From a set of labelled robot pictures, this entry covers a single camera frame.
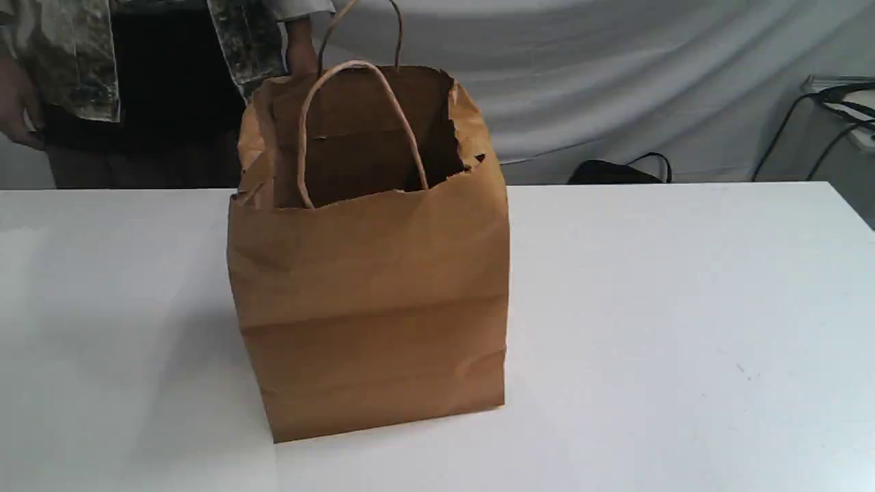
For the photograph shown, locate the person's right hand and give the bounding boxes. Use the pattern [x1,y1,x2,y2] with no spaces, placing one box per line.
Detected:
[1,53,44,150]

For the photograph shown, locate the person's left hand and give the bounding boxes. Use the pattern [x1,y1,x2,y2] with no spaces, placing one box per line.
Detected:
[284,16,319,77]

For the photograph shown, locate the brown paper bag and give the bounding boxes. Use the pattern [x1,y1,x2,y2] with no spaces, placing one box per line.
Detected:
[227,2,511,443]

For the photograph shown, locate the white sleeve forearm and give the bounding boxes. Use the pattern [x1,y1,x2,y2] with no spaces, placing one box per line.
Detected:
[265,0,336,23]

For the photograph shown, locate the black bag behind table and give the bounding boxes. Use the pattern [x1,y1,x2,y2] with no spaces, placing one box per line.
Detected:
[567,152,674,186]

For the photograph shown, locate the camouflage jacket person torso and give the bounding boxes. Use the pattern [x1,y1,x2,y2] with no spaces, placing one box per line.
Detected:
[2,1,284,188]

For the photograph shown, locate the grey draped backdrop cloth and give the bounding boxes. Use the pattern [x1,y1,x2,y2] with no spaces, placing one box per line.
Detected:
[0,0,875,191]

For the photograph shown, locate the grey equipment at right edge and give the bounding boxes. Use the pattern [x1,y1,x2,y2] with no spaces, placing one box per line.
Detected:
[801,74,874,154]

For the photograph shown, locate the black cables at right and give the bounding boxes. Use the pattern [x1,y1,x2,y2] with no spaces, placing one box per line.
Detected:
[750,82,875,182]

